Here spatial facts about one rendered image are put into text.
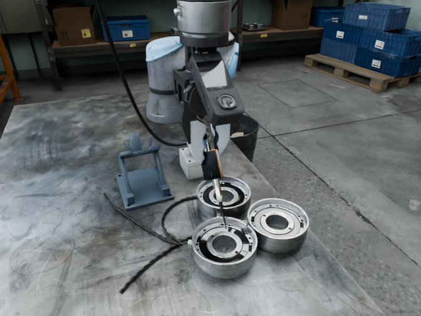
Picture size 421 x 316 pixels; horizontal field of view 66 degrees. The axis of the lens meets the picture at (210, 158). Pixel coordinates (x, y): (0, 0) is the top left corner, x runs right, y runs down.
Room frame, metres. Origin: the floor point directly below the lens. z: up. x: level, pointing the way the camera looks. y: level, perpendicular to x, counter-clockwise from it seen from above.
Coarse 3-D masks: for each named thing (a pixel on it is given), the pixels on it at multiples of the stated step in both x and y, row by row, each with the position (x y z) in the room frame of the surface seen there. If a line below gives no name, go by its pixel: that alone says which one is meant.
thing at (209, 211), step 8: (200, 184) 0.52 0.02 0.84; (208, 184) 0.54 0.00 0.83; (232, 184) 0.54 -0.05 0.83; (240, 184) 0.54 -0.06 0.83; (200, 192) 0.51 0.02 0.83; (224, 192) 0.52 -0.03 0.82; (232, 192) 0.51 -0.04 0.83; (248, 192) 0.51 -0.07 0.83; (200, 200) 0.47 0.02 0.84; (216, 200) 0.49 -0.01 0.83; (224, 200) 0.52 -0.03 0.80; (232, 200) 0.49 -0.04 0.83; (248, 200) 0.48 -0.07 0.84; (200, 208) 0.47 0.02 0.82; (208, 208) 0.46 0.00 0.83; (216, 208) 0.45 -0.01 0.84; (224, 208) 0.45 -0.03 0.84; (232, 208) 0.45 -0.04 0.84; (240, 208) 0.46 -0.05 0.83; (248, 208) 0.48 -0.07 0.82; (208, 216) 0.47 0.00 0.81; (216, 216) 0.45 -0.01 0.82; (232, 216) 0.45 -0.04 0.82; (240, 216) 0.47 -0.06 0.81
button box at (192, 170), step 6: (180, 150) 0.65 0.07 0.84; (186, 150) 0.65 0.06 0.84; (204, 150) 0.65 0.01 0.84; (180, 156) 0.65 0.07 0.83; (186, 156) 0.63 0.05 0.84; (180, 162) 0.65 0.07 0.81; (186, 162) 0.60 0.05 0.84; (192, 162) 0.60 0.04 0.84; (186, 168) 0.61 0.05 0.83; (192, 168) 0.60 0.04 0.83; (198, 168) 0.60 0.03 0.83; (186, 174) 0.61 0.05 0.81; (192, 174) 0.60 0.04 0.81; (198, 174) 0.60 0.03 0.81
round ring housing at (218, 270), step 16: (208, 224) 0.42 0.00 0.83; (224, 224) 0.42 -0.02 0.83; (240, 224) 0.42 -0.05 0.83; (192, 240) 0.37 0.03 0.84; (208, 240) 0.38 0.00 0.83; (224, 240) 0.40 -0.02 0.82; (240, 240) 0.38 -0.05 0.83; (256, 240) 0.37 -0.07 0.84; (224, 256) 0.35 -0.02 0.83; (208, 272) 0.33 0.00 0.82; (224, 272) 0.32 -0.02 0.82; (240, 272) 0.33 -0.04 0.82
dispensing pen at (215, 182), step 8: (208, 136) 0.49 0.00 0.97; (208, 144) 0.48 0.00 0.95; (208, 152) 0.46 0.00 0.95; (208, 160) 0.45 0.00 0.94; (216, 160) 0.46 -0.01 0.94; (208, 168) 0.45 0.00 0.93; (216, 168) 0.45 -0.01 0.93; (208, 176) 0.45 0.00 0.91; (216, 176) 0.44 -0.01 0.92; (216, 184) 0.45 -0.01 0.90; (216, 192) 0.44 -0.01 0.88; (224, 216) 0.42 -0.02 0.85
